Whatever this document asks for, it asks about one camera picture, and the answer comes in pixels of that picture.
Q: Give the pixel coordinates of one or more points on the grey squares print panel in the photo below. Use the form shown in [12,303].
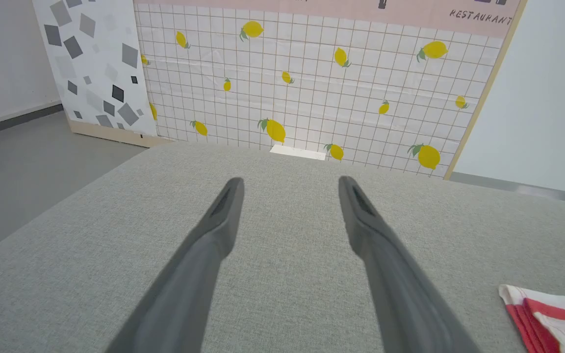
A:
[96,68]

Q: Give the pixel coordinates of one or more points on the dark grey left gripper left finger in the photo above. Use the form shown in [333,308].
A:
[199,264]

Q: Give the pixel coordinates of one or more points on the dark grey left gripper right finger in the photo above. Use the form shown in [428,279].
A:
[390,274]

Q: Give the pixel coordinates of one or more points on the lemon print grid panel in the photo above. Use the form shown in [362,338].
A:
[321,78]

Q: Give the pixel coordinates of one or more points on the white block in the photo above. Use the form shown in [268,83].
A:
[298,152]

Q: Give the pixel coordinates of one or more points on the red garment with white trim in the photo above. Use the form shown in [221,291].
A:
[552,318]

